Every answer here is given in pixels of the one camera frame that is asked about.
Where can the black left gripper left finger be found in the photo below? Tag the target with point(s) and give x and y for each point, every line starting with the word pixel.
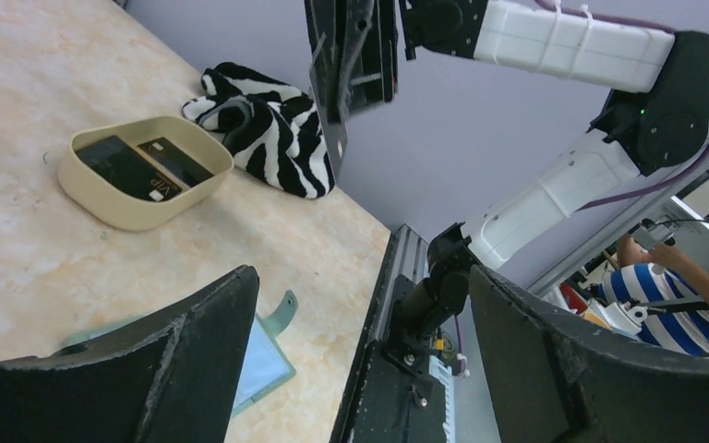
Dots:
pixel 170 376

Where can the black VIP card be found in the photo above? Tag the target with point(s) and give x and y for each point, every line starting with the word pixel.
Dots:
pixel 126 170

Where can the cream oval card tray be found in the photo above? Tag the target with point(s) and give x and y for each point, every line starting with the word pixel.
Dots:
pixel 122 211

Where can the aluminium frame rail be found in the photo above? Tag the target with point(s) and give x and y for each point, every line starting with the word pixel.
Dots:
pixel 405 255

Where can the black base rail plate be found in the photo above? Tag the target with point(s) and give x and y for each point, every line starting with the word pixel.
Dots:
pixel 384 402

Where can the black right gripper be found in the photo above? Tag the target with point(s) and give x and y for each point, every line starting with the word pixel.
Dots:
pixel 354 55

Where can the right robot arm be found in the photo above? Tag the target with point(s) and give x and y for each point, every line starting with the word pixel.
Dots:
pixel 506 128

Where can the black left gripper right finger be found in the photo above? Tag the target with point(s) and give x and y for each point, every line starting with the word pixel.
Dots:
pixel 555 377

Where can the green card holder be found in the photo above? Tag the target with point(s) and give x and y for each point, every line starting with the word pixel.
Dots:
pixel 266 354

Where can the zebra striped cloth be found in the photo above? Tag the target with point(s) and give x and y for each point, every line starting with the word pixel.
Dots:
pixel 271 128

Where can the person in striped shirt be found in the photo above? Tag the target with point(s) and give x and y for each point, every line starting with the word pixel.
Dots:
pixel 662 273

